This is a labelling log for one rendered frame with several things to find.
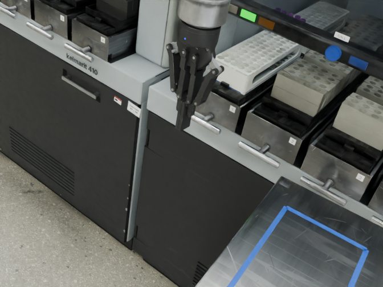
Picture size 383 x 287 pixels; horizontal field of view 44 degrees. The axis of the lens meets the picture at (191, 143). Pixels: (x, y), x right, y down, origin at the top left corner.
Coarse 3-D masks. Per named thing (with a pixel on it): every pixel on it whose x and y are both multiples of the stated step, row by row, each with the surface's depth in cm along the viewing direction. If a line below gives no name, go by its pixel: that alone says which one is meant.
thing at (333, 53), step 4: (328, 48) 91; (332, 48) 90; (336, 48) 90; (328, 52) 91; (332, 52) 91; (336, 52) 90; (340, 52) 90; (328, 56) 92; (332, 56) 91; (336, 56) 91; (340, 56) 91; (332, 60) 92
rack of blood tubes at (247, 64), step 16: (240, 48) 113; (256, 48) 114; (272, 48) 116; (288, 48) 117; (224, 64) 106; (240, 64) 106; (256, 64) 108; (272, 64) 120; (288, 64) 121; (224, 80) 107; (240, 80) 105; (256, 80) 114
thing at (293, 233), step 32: (288, 192) 82; (256, 224) 75; (288, 224) 76; (320, 224) 77; (352, 224) 78; (224, 256) 69; (256, 256) 70; (288, 256) 71; (320, 256) 72; (352, 256) 73
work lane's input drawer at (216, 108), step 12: (216, 84) 107; (228, 84) 107; (264, 84) 112; (216, 96) 106; (228, 96) 105; (240, 96) 105; (252, 96) 108; (204, 108) 110; (216, 108) 108; (228, 108) 105; (240, 108) 103; (204, 120) 107; (216, 120) 109; (228, 120) 107; (240, 120) 107; (216, 132) 105
